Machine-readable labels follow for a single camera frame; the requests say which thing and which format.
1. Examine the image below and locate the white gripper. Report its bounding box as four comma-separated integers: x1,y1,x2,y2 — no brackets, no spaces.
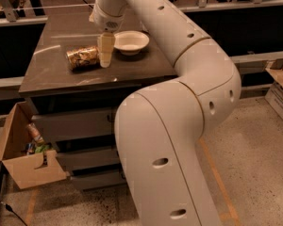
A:
89,4,124,68

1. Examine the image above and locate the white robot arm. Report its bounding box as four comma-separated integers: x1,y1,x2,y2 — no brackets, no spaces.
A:
92,0,241,226

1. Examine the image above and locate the white paper bowl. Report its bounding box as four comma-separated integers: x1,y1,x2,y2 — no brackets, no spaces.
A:
114,31,149,56

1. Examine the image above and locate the grey drawer cabinet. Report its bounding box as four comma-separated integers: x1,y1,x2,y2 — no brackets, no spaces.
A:
20,12,176,180

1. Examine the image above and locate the top grey drawer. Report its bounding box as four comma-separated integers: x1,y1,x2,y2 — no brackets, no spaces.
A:
32,107,116,142

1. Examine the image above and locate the grey drawer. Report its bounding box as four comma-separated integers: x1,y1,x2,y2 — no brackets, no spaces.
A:
32,107,116,142
57,146,120,171
71,169,126,191

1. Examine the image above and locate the snack packet in box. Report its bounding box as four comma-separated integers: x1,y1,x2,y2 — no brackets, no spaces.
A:
25,123,44,144

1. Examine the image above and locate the middle grey drawer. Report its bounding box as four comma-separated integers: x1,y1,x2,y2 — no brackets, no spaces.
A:
57,146,120,171

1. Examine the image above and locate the green packet in box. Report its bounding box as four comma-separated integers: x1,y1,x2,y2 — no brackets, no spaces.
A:
34,144,51,153

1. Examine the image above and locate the bottom grey drawer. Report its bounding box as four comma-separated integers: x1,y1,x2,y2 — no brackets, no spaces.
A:
71,169,126,191

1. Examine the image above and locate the open cardboard box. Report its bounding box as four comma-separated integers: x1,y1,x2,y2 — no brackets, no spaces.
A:
0,103,66,189

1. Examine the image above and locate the cardboard box at right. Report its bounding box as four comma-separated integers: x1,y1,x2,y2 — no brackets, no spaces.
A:
265,64,283,120

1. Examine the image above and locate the black cable on floor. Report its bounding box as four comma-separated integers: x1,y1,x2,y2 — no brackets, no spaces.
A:
0,201,28,226

